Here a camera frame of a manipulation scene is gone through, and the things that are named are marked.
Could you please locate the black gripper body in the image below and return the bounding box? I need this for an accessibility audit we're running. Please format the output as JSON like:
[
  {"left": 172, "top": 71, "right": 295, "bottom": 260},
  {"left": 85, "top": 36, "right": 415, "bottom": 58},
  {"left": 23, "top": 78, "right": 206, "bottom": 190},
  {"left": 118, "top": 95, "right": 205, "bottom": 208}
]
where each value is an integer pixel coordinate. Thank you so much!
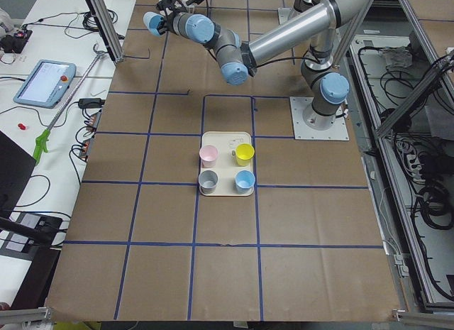
[{"left": 160, "top": 11, "right": 181, "bottom": 34}]

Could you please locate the light blue cup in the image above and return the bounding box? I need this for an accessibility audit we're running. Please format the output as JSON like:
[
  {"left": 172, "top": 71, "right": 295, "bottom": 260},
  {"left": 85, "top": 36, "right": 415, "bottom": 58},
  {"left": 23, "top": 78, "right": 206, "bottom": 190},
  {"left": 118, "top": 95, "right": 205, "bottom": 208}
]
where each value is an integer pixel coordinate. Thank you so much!
[
  {"left": 143, "top": 11, "right": 167, "bottom": 36},
  {"left": 235, "top": 170, "right": 255, "bottom": 194}
]

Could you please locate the pink cup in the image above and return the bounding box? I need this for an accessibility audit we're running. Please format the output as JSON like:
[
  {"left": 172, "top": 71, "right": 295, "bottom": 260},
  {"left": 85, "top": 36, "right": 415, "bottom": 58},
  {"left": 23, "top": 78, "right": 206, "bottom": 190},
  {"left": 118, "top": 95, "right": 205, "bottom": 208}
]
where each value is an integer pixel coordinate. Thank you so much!
[{"left": 199, "top": 145, "right": 218, "bottom": 168}]

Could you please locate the yellow cup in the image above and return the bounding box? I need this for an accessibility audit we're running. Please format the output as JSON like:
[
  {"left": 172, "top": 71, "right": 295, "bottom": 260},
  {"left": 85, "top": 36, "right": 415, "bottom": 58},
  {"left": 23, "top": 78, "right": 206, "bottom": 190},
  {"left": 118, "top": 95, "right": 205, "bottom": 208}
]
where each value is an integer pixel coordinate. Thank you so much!
[{"left": 235, "top": 143, "right": 255, "bottom": 167}]

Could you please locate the grey cup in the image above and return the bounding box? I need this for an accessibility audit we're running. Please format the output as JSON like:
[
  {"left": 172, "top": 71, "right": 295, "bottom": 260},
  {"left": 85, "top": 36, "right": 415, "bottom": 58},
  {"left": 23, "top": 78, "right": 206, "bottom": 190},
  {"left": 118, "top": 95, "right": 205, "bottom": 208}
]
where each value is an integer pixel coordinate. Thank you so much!
[{"left": 198, "top": 170, "right": 218, "bottom": 195}]

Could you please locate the black power adapter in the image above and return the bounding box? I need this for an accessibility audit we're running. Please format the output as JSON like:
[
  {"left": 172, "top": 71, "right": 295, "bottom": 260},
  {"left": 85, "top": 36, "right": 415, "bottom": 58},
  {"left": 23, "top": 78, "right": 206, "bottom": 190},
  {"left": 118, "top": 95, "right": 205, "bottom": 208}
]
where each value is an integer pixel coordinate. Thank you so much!
[{"left": 77, "top": 98, "right": 105, "bottom": 109}]

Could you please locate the blue teach pendant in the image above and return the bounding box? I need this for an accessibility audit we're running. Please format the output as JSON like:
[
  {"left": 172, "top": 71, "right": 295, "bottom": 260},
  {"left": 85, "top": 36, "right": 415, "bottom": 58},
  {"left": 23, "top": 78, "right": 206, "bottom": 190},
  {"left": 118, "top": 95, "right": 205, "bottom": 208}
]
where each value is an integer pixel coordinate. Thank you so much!
[{"left": 13, "top": 60, "right": 77, "bottom": 109}]

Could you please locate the cream bunny tray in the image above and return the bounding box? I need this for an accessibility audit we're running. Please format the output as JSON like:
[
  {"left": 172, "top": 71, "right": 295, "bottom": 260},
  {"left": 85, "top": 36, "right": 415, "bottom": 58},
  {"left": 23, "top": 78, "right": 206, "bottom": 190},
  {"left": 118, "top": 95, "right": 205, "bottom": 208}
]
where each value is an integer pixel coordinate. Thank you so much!
[{"left": 199, "top": 131, "right": 255, "bottom": 197}]

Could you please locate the grabber reach tool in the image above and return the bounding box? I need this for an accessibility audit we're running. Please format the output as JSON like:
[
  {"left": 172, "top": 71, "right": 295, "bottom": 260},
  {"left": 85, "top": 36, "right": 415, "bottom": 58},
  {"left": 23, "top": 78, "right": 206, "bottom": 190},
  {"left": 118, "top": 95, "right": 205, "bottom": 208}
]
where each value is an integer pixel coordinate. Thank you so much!
[{"left": 33, "top": 43, "right": 106, "bottom": 164}]

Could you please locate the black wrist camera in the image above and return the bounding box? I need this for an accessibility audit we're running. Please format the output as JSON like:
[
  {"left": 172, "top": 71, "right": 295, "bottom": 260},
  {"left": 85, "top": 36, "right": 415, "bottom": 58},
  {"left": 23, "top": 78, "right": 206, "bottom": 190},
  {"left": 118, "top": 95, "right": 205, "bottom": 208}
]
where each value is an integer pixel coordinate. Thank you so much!
[{"left": 156, "top": 0, "right": 180, "bottom": 11}]

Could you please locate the white wire cup rack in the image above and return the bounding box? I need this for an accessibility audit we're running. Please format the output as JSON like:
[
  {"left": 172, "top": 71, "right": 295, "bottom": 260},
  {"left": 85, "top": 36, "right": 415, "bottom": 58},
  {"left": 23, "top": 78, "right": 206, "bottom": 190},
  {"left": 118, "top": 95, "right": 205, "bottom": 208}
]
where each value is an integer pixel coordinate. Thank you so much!
[{"left": 157, "top": 0, "right": 196, "bottom": 9}]

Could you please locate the aluminium frame post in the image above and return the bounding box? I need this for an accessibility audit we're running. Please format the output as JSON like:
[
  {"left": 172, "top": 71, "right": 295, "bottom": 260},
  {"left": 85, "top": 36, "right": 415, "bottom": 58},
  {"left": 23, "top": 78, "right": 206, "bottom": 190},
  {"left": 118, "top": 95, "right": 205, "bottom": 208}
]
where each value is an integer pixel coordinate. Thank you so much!
[{"left": 85, "top": 0, "right": 124, "bottom": 64}]

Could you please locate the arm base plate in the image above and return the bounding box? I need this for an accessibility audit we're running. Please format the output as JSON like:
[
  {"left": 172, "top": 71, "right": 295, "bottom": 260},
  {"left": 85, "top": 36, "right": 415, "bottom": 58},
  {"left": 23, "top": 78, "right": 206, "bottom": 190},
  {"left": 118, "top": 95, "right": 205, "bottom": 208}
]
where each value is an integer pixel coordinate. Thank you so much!
[
  {"left": 289, "top": 97, "right": 350, "bottom": 141},
  {"left": 278, "top": 8, "right": 302, "bottom": 36}
]

